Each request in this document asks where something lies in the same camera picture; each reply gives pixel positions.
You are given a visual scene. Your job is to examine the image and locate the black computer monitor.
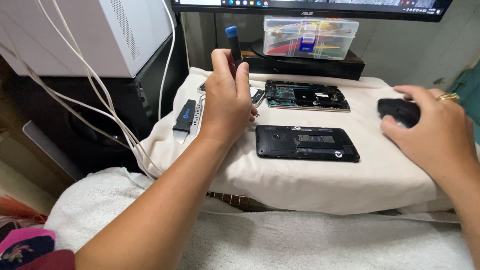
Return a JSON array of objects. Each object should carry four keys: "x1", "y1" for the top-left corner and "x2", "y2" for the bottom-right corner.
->
[{"x1": 170, "y1": 0, "x2": 454, "y2": 23}]

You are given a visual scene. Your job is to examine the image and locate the black phone without back cover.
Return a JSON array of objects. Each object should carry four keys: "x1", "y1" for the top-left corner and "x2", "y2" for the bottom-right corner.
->
[{"x1": 255, "y1": 125, "x2": 361, "y2": 163}]

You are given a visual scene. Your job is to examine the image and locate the brown wooden slatted tray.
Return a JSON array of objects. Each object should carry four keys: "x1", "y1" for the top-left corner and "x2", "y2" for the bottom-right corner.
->
[{"x1": 206, "y1": 191, "x2": 287, "y2": 213}]

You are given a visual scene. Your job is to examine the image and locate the cream cloth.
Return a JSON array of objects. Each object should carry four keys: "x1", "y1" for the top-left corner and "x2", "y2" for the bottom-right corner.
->
[{"x1": 133, "y1": 67, "x2": 480, "y2": 217}]

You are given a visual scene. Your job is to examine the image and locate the grey flat panel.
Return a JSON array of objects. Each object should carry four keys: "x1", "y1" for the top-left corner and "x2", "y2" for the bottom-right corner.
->
[{"x1": 21, "y1": 120, "x2": 88, "y2": 183}]

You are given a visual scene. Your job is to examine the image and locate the black computer mouse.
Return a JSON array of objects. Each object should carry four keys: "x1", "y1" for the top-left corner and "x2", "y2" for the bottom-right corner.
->
[{"x1": 377, "y1": 98, "x2": 422, "y2": 129}]

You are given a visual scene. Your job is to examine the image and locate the round black monitor base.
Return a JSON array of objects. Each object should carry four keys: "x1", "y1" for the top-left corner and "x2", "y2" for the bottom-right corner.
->
[{"x1": 250, "y1": 37, "x2": 271, "y2": 60}]

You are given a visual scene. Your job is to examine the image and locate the teal cloth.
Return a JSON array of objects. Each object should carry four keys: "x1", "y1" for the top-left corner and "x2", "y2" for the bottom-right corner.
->
[{"x1": 448, "y1": 59, "x2": 480, "y2": 127}]

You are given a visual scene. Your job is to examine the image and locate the silver white phone part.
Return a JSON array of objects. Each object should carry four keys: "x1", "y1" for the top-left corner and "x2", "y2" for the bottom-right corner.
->
[{"x1": 197, "y1": 81, "x2": 267, "y2": 108}]

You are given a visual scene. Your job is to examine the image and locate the opened phone with exposed board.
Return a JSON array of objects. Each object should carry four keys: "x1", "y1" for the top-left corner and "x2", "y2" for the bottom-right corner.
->
[{"x1": 264, "y1": 79, "x2": 352, "y2": 113}]

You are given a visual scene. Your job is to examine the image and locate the white towel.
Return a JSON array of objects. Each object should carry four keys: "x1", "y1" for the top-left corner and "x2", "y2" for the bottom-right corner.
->
[{"x1": 44, "y1": 166, "x2": 478, "y2": 270}]

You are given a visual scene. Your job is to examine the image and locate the gold finger ring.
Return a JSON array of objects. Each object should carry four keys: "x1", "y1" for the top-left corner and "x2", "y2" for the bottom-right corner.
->
[{"x1": 436, "y1": 92, "x2": 461, "y2": 103}]

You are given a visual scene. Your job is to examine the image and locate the black screwdriver with blue cap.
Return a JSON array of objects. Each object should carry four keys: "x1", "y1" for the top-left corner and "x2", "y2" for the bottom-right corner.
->
[{"x1": 225, "y1": 25, "x2": 245, "y2": 70}]

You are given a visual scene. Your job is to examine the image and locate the orange fabric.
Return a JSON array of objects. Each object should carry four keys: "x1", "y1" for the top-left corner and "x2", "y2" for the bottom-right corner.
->
[{"x1": 0, "y1": 194, "x2": 48, "y2": 224}]

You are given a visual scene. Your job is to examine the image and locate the black handled pry tool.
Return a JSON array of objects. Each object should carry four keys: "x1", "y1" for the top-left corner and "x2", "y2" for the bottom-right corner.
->
[{"x1": 172, "y1": 99, "x2": 197, "y2": 145}]

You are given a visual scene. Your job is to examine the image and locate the clear plastic tool box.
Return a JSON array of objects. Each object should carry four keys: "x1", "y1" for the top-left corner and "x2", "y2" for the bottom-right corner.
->
[{"x1": 262, "y1": 15, "x2": 360, "y2": 62}]

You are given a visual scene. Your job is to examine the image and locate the white computer case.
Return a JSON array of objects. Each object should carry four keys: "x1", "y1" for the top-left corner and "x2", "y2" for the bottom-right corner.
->
[{"x1": 0, "y1": 0, "x2": 177, "y2": 79}]

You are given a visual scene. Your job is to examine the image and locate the person's left hand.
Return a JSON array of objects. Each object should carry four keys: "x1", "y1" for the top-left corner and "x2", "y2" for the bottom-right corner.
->
[{"x1": 199, "y1": 49, "x2": 259, "y2": 146}]

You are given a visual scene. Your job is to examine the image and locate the black speaker cabinet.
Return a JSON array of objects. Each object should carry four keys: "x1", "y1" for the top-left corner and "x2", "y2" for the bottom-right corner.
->
[{"x1": 7, "y1": 23, "x2": 190, "y2": 177}]

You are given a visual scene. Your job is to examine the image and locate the pink floral garment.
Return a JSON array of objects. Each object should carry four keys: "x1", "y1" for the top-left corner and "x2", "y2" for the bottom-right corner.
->
[{"x1": 0, "y1": 226, "x2": 76, "y2": 270}]

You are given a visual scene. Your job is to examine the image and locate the thin metal pry tool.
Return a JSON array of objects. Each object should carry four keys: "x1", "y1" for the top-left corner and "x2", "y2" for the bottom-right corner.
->
[{"x1": 189, "y1": 94, "x2": 206, "y2": 138}]

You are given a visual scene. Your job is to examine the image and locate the white cable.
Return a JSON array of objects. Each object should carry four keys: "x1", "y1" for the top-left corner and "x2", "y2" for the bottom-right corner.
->
[
  {"x1": 35, "y1": 0, "x2": 158, "y2": 179},
  {"x1": 52, "y1": 0, "x2": 166, "y2": 175},
  {"x1": 157, "y1": 0, "x2": 177, "y2": 122},
  {"x1": 0, "y1": 42, "x2": 156, "y2": 181}
]

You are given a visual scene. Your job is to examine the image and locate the person's right hand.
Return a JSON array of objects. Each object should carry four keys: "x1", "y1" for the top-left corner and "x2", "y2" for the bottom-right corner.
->
[{"x1": 380, "y1": 85, "x2": 479, "y2": 181}]

